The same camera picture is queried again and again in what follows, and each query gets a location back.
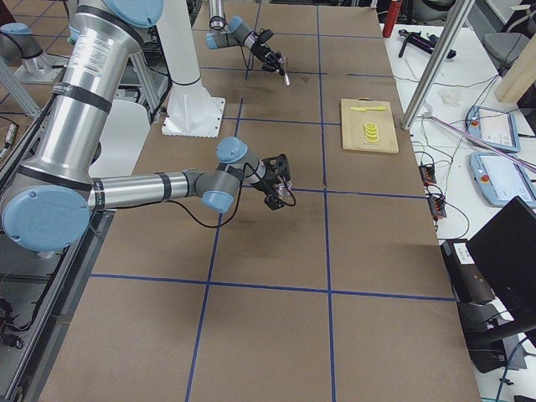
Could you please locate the blue teach pendant near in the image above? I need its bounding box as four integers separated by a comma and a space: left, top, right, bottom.
469, 152, 535, 209

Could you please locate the grey office chair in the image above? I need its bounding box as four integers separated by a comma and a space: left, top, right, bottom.
481, 3, 536, 76

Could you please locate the blue teach pendant far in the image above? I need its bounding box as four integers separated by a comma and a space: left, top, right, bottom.
466, 106, 521, 153

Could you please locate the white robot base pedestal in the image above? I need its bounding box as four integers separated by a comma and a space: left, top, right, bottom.
157, 0, 225, 138

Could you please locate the bamboo cutting board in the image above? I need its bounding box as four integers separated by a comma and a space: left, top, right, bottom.
340, 99, 399, 154

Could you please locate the aluminium frame post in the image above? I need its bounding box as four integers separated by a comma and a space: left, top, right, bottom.
401, 0, 475, 130

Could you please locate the green handled reach grabber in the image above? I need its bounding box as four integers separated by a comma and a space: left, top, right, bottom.
422, 113, 536, 173

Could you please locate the wooden plank upright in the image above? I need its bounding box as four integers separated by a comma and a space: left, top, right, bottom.
494, 36, 536, 104

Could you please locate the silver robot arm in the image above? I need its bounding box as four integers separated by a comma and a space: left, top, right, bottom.
205, 1, 290, 85
1, 1, 296, 252

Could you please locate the blue teach pendant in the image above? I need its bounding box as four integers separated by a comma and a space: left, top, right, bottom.
469, 152, 535, 209
466, 106, 521, 153

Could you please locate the yellow plastic knife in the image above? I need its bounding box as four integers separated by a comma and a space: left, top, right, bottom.
349, 106, 387, 112

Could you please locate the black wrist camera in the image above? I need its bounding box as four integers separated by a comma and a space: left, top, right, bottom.
262, 153, 291, 183
257, 28, 274, 44

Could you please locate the clear glass cup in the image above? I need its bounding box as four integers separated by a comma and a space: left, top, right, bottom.
276, 183, 293, 200

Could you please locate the black computer monitor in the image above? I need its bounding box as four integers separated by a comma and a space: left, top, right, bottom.
467, 196, 535, 318

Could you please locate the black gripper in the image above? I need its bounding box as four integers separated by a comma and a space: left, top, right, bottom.
253, 167, 291, 210
253, 43, 286, 75

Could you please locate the steel double jigger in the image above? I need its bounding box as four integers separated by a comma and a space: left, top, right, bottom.
278, 58, 291, 86

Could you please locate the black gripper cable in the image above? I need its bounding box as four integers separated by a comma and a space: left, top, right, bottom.
240, 41, 263, 80

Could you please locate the red cylinder bottle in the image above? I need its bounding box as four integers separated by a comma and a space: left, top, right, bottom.
382, 0, 402, 38

